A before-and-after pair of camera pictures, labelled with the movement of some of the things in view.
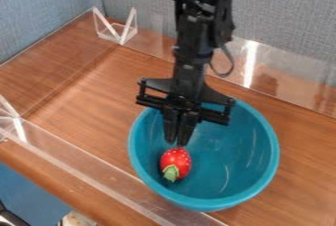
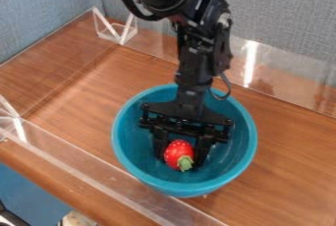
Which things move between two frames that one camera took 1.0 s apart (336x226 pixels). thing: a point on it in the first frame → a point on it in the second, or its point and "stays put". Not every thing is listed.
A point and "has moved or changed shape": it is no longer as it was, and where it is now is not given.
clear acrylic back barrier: x=294 y=75 stays put
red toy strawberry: x=175 y=162 has moved or changed shape
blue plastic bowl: x=219 y=169 has moved or changed shape
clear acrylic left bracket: x=11 y=122 stays put
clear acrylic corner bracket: x=119 y=32 stays put
